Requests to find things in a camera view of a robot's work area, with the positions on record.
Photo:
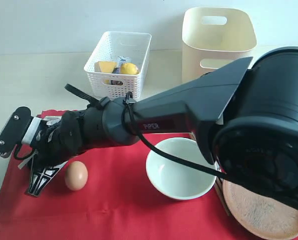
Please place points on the cream plastic bin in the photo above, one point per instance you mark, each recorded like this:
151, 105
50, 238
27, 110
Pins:
213, 37

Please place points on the brown wooden plate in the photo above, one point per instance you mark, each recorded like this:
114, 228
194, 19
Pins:
262, 216

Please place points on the blue white milk carton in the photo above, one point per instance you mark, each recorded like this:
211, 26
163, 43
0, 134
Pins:
119, 62

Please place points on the white perforated plastic basket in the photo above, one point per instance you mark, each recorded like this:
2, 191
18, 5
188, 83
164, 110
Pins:
111, 45

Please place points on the brown egg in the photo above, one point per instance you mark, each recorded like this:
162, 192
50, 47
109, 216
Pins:
76, 175

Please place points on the wooden chopstick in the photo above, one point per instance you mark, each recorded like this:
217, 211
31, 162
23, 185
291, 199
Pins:
221, 198
218, 185

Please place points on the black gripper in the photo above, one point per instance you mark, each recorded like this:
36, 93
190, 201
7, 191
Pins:
50, 154

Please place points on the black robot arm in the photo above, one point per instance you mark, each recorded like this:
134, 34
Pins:
244, 116

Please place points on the orange fried chicken piece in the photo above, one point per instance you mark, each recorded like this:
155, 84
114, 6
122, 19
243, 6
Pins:
113, 82

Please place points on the yellow cheese wedge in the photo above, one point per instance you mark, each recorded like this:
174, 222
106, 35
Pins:
105, 66

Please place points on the white ceramic bowl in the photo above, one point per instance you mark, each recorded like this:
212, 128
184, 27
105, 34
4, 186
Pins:
174, 180

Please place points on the left wooden chopstick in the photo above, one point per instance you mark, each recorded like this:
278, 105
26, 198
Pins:
221, 198

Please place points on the yellow lemon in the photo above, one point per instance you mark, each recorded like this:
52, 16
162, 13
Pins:
128, 69

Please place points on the right wooden chopstick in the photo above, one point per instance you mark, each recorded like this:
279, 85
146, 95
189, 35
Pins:
218, 185

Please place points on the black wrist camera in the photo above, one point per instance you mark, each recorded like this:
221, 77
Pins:
21, 128

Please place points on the red table cloth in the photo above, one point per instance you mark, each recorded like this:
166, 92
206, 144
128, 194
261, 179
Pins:
118, 202

